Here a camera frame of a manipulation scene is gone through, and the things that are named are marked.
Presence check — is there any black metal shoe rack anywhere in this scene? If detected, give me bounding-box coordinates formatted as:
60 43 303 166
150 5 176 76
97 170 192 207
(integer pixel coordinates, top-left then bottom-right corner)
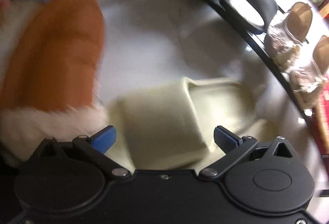
202 0 328 156

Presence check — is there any orange fur-lined slipper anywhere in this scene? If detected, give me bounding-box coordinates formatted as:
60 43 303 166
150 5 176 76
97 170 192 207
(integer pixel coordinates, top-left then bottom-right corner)
1 0 108 161

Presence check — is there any cream slide slipper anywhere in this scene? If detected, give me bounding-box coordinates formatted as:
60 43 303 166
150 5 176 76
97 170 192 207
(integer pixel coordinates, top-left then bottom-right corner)
108 76 261 171

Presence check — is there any red plush slipper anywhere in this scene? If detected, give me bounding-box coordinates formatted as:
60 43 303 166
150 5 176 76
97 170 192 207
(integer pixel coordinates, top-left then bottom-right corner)
315 90 328 154

